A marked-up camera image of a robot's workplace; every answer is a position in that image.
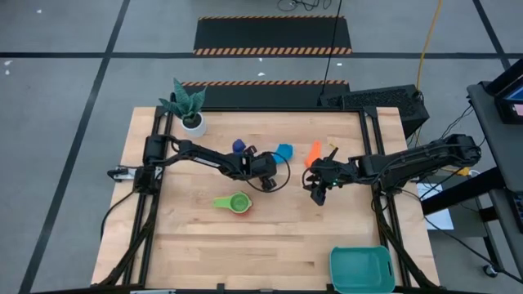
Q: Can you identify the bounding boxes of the black coiled floor cable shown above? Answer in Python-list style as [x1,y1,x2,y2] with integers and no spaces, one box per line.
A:
[276,0,333,12]

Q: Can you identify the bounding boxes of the black laptop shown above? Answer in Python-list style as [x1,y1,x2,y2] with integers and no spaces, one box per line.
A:
[485,56,523,126]

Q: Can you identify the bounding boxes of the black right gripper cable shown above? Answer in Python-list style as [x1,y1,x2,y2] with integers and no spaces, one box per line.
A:
[301,165,314,191]

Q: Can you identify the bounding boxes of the yellow power cable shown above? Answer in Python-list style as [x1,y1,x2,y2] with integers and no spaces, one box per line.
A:
[413,0,445,148]

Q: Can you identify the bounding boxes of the teal plastic basket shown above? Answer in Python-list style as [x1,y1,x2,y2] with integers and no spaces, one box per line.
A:
[329,245,396,294]

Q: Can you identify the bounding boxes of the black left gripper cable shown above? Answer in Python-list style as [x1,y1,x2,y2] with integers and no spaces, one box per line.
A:
[244,151,293,194]

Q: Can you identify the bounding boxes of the snake plant in white pot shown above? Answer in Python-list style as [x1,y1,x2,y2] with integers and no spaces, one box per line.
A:
[158,77,208,139]

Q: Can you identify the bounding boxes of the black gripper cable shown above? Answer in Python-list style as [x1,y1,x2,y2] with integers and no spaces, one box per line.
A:
[244,151,293,194]
[301,165,314,191]

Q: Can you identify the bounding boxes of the white paper sheet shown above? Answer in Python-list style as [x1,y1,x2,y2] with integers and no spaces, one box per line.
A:
[416,182,455,232]

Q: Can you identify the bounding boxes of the black hazard-striped floor mat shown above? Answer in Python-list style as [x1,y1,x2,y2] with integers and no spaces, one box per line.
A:
[169,79,351,109]
[193,15,353,56]

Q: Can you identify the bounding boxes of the light blue measuring cup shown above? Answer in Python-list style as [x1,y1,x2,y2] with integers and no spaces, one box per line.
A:
[272,143,294,164]

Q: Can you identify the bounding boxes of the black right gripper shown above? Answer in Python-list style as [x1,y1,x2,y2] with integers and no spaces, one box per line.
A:
[304,145,357,207]

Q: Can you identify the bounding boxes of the green measuring cup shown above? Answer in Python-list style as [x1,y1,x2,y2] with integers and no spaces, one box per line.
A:
[212,191,253,216]

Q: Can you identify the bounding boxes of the grey desk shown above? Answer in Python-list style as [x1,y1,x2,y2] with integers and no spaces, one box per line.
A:
[420,81,523,283]

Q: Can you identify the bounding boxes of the black hanging cable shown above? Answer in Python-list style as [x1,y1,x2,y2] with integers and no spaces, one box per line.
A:
[320,0,344,97]

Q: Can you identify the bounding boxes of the orange measuring cup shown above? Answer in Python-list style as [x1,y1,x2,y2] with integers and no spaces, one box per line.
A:
[304,140,323,168]

